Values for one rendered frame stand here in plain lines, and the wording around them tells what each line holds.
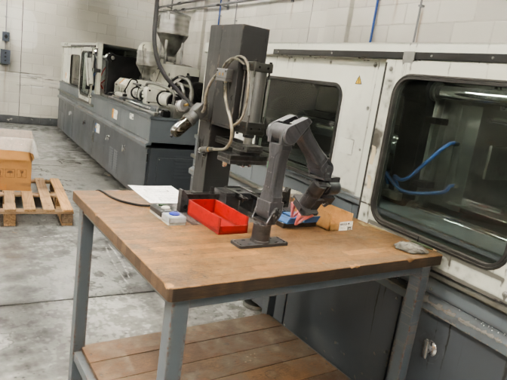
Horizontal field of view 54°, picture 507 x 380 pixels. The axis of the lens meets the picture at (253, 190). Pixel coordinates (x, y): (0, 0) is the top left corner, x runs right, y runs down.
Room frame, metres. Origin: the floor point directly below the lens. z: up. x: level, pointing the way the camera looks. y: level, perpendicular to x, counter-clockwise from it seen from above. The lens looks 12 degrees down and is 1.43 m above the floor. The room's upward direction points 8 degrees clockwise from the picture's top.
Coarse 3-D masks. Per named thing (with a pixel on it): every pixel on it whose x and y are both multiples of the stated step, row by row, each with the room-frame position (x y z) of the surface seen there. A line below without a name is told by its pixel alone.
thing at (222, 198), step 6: (222, 198) 1.95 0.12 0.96; (228, 198) 1.94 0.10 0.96; (234, 198) 1.95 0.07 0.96; (252, 198) 2.00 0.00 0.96; (228, 204) 1.94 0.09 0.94; (234, 204) 1.95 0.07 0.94; (240, 204) 2.08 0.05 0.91; (246, 204) 2.04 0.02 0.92; (252, 204) 2.01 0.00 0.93; (252, 210) 2.01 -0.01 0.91
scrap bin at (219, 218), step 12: (192, 204) 1.81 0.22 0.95; (204, 204) 1.88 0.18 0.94; (216, 204) 1.90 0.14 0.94; (192, 216) 1.81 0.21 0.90; (204, 216) 1.73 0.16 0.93; (216, 216) 1.67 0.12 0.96; (228, 216) 1.82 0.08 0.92; (240, 216) 1.75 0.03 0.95; (216, 228) 1.66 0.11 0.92; (228, 228) 1.66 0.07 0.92; (240, 228) 1.69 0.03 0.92
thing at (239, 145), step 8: (216, 136) 2.16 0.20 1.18; (224, 136) 2.19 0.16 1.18; (248, 136) 2.00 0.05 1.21; (224, 144) 2.10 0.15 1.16; (232, 144) 2.04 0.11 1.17; (240, 144) 2.00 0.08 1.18; (248, 144) 2.01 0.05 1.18; (224, 152) 1.97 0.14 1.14; (232, 152) 2.01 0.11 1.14; (240, 152) 1.98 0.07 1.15; (248, 152) 1.96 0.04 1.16; (256, 152) 1.98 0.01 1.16; (224, 160) 1.96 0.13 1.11; (232, 160) 1.93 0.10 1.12; (240, 160) 1.95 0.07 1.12; (248, 160) 1.98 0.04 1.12; (256, 160) 2.00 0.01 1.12; (264, 160) 2.02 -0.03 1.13
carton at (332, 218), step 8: (296, 208) 2.07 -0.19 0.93; (320, 208) 2.11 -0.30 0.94; (328, 208) 2.07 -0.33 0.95; (336, 208) 2.03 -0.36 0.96; (328, 216) 1.90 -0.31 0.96; (336, 216) 2.02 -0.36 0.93; (344, 216) 1.99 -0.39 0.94; (352, 216) 1.96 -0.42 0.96; (320, 224) 1.93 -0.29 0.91; (328, 224) 1.90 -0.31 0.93; (336, 224) 1.91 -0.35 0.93; (344, 224) 1.93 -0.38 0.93; (352, 224) 1.96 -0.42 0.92
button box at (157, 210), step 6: (102, 192) 1.98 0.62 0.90; (114, 198) 1.90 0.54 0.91; (132, 204) 1.86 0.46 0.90; (138, 204) 1.86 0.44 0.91; (144, 204) 1.86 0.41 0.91; (150, 204) 1.81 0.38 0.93; (156, 204) 1.81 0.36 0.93; (150, 210) 1.80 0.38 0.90; (156, 210) 1.76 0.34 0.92; (162, 210) 1.74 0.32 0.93; (168, 210) 1.75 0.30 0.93; (174, 210) 1.76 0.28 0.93
